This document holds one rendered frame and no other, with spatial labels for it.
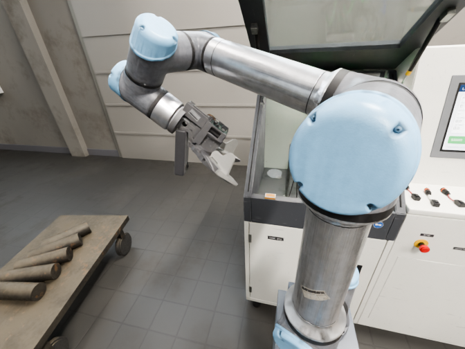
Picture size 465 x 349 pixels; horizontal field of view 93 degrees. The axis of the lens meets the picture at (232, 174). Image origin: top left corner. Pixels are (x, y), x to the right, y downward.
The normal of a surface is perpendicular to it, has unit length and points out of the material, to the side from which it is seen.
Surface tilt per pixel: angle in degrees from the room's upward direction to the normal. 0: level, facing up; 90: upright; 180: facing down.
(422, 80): 76
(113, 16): 90
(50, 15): 90
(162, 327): 0
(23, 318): 0
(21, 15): 90
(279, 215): 90
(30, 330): 0
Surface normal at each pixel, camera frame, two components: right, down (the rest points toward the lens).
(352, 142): -0.61, 0.30
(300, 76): -0.37, -0.15
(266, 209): -0.24, 0.50
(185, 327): -0.04, -0.87
